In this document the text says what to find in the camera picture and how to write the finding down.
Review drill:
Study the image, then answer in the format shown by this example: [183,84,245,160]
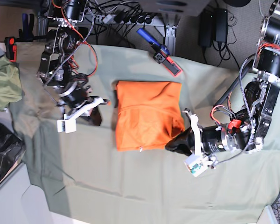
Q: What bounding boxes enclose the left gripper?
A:
[165,119,240,156]

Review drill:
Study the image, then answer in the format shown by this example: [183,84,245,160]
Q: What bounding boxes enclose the aluminium frame post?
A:
[155,13,180,56]

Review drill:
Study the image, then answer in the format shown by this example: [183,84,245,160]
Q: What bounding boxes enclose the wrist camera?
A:
[184,154,213,177]
[56,119,77,133]

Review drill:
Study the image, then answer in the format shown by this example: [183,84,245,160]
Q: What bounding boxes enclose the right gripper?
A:
[57,81,110,126]

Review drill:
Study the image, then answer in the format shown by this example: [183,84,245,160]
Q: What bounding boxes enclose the olive green shirt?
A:
[0,55,22,112]

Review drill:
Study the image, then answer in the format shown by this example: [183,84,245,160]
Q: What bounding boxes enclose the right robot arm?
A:
[37,0,108,126]

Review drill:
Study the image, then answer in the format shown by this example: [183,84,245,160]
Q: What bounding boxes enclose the white power strip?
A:
[95,14,164,27]

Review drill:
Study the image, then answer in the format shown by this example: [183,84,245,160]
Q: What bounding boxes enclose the blue clamp at table edge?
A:
[137,28,182,77]

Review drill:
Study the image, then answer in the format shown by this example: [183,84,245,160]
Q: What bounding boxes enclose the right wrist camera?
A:
[56,119,77,133]

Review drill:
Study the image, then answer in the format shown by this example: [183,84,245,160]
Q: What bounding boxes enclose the green table cloth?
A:
[10,42,280,224]

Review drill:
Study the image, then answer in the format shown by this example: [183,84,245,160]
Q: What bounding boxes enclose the orange T-shirt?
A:
[115,81,185,152]

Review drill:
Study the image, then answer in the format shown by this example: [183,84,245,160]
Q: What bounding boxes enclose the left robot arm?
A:
[165,0,280,160]

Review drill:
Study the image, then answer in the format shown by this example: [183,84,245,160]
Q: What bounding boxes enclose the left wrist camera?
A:
[184,154,213,177]

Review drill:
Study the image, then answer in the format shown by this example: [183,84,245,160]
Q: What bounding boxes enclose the black plastic bag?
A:
[0,123,25,181]

